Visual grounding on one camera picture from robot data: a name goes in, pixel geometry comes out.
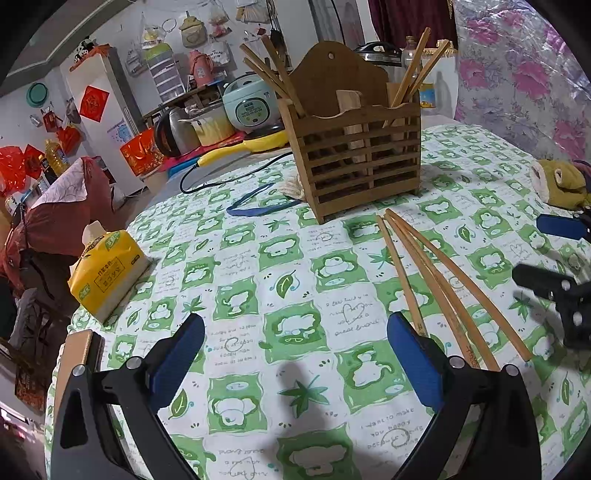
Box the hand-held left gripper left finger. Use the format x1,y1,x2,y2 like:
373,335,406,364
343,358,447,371
50,313,207,480

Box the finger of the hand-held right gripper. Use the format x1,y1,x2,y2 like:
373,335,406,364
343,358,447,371
512,262,591,350
537,210,591,241

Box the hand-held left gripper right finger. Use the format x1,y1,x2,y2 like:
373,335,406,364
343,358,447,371
386,311,543,480

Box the brown wooden chopstick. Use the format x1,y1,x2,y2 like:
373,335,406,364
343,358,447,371
390,27,431,109
387,208,533,362
409,40,451,101
405,42,445,103
239,44,298,103
375,215,428,337
386,211,502,372
384,215,477,367
261,36,306,117
243,58,291,101

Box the wooden slatted chopstick holder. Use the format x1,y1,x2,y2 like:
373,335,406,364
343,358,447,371
278,41,423,225

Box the brown flat case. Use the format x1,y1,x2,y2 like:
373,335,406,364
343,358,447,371
58,329,106,411

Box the yellow tissue pack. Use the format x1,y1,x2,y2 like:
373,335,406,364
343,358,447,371
68,220,153,321

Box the green patterned tablecloth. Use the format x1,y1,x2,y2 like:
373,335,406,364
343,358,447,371
44,122,591,480

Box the floral plastic wrapped mattress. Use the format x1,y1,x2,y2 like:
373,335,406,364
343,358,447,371
452,0,591,162

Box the red cloth covered furniture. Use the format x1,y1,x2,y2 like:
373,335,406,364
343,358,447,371
0,157,126,289

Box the clear plastic bottle yellow label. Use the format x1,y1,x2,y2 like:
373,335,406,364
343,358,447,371
401,36,437,110

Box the beige frayed cloth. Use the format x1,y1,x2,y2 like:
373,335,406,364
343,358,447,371
279,178,305,202

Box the white floral cloth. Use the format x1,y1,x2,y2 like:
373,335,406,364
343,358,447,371
30,161,99,211

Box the red gift bag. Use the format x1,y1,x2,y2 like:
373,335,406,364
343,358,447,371
120,128,165,176

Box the steel electric kettle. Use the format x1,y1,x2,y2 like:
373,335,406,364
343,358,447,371
154,107,199,158

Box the steel pot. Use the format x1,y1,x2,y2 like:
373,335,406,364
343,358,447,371
180,104,236,147

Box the yellow cooking oil bottle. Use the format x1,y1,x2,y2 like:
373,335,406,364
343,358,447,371
45,140,70,175

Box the red shiny plastic decoration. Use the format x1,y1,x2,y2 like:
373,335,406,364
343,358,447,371
0,145,45,191

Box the wooden shelf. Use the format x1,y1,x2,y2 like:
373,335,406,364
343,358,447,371
143,85,223,121

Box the black silver pressure cooker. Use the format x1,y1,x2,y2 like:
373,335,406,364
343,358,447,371
353,41,403,71

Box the white refrigerator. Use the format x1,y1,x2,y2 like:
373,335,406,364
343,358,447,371
60,45,147,195

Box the dark red curtain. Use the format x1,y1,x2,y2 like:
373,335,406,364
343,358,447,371
369,0,455,47

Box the light green rice cooker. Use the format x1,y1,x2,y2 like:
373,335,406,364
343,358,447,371
222,71,285,134

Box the red diamond paper decoration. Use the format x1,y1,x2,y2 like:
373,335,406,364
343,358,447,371
79,84,110,123

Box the plastic drawer tower green top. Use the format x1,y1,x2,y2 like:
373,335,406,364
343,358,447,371
144,41,185,102

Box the pink thermos jug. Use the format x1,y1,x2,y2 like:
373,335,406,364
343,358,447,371
187,50,216,86

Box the white tote bag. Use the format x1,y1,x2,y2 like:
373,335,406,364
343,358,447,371
203,41,234,75

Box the teal round basin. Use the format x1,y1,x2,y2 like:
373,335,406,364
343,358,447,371
26,80,51,105

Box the yellow hanging pouch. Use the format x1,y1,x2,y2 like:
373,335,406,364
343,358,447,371
179,14,204,48

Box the blue strap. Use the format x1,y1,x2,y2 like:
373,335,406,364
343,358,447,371
226,182,301,217

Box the black appliance cable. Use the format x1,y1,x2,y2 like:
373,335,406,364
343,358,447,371
179,151,294,195

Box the yellow handled appliance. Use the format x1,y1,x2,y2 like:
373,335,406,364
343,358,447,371
198,130,289,168

